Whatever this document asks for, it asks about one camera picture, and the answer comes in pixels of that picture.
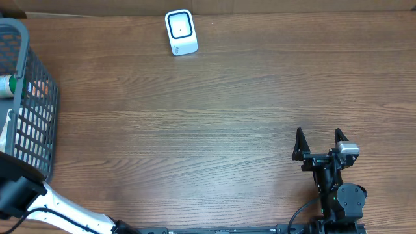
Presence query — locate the beige paper pouch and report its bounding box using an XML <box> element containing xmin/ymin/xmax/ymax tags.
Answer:
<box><xmin>13</xmin><ymin>107</ymin><xmax>52</xmax><ymax>167</ymax></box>

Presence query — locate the orange snack packet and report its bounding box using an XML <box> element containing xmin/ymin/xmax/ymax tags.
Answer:
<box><xmin>27</xmin><ymin>80</ymin><xmax>49</xmax><ymax>98</ymax></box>

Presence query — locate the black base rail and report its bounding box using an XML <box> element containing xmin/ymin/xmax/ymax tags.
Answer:
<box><xmin>136</xmin><ymin>221</ymin><xmax>368</xmax><ymax>234</ymax></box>

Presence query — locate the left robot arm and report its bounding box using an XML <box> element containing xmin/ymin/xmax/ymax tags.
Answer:
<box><xmin>1</xmin><ymin>152</ymin><xmax>138</xmax><ymax>234</ymax></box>

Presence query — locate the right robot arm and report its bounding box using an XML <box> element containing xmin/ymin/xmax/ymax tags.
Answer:
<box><xmin>292</xmin><ymin>127</ymin><xmax>367</xmax><ymax>223</ymax></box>

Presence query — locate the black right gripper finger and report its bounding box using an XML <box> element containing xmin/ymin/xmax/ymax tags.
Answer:
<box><xmin>335</xmin><ymin>128</ymin><xmax>348</xmax><ymax>144</ymax></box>
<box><xmin>292</xmin><ymin>127</ymin><xmax>311</xmax><ymax>161</ymax></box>

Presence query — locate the green capped bottle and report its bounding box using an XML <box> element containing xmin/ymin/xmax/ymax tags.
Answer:
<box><xmin>0</xmin><ymin>75</ymin><xmax>18</xmax><ymax>98</ymax></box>

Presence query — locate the white barcode scanner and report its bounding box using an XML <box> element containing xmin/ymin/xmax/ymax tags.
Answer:
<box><xmin>164</xmin><ymin>9</ymin><xmax>198</xmax><ymax>56</ymax></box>

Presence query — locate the grey plastic mesh basket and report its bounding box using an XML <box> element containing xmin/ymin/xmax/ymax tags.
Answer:
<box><xmin>1</xmin><ymin>18</ymin><xmax>60</xmax><ymax>181</ymax></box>

